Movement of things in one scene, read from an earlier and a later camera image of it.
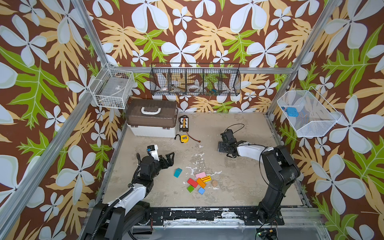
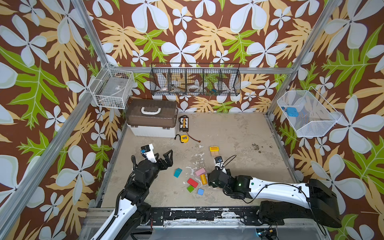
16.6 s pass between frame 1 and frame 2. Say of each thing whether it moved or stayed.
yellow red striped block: moved
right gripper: moved
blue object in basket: stayed
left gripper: stayed
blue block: stayed
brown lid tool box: stayed
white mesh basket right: stayed
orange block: moved
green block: stayed
